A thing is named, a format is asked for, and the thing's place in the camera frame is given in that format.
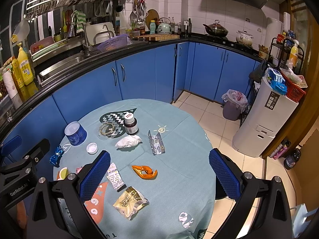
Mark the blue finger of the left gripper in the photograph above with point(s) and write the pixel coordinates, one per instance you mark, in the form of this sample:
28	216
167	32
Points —
37	153
11	145

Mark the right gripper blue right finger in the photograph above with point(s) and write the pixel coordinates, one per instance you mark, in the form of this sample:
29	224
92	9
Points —
228	176

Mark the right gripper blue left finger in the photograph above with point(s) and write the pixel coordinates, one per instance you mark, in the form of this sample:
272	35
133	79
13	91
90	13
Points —
92	174

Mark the blue foil wrapper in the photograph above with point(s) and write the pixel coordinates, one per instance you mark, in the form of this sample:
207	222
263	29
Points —
56	157

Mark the melon print paper packet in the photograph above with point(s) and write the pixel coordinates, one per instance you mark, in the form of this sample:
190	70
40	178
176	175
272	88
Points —
63	173

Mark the white bottle cap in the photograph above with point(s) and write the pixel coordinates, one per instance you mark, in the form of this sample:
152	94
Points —
92	148

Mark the blue round tin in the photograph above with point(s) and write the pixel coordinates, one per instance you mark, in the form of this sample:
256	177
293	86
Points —
75	133

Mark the gold snack wrapper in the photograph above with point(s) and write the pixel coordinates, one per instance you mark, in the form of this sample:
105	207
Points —
130	202

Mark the orange peel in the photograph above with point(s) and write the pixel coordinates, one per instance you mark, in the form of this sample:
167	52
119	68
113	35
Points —
145	172

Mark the clear round plastic lid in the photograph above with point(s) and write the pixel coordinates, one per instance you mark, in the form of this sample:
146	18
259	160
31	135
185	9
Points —
108	130

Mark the white tissue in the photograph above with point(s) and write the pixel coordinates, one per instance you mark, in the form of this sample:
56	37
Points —
128	141

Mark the brown medicine bottle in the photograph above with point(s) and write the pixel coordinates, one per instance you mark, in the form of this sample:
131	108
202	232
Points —
130	124

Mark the silver pill blister pack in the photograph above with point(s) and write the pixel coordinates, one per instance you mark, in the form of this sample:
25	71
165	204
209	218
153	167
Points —
156	143

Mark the blue kitchen cabinets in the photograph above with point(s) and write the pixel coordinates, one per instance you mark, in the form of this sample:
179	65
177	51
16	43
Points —
148	71

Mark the dark glass jar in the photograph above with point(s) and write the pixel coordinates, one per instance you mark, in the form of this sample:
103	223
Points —
291	160

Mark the spray cans on floor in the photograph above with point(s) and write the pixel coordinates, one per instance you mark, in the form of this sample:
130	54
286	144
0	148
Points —
280	149

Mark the teal printed tablecloth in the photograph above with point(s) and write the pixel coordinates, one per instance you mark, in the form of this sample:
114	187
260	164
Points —
159	183

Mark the yellow detergent bottle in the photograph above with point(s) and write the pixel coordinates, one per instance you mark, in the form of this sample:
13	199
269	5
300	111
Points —
24	65

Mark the grey bin with plastic bag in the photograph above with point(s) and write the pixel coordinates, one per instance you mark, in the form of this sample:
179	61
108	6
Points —
235	103

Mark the light blue plastic stool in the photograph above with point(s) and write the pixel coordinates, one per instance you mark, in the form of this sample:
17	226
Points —
299	223

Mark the white tall appliance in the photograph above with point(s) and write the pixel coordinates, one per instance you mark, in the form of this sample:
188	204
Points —
268	114

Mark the blue snack bag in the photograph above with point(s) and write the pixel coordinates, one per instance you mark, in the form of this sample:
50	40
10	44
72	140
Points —
276	81

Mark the red plastic basket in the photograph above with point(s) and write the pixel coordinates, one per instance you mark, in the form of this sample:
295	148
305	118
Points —
294	92

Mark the purple plastic basket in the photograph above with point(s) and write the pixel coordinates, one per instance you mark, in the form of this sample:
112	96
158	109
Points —
114	43

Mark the black metal shelf rack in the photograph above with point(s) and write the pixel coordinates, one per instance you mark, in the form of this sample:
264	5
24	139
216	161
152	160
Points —
284	53

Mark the white clay pot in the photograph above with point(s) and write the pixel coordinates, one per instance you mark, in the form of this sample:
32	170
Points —
244	38

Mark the black wok with lid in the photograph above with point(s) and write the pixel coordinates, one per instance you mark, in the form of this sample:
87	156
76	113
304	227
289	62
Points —
216	29

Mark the mint green kettle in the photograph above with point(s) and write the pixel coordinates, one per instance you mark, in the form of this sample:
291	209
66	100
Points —
164	26

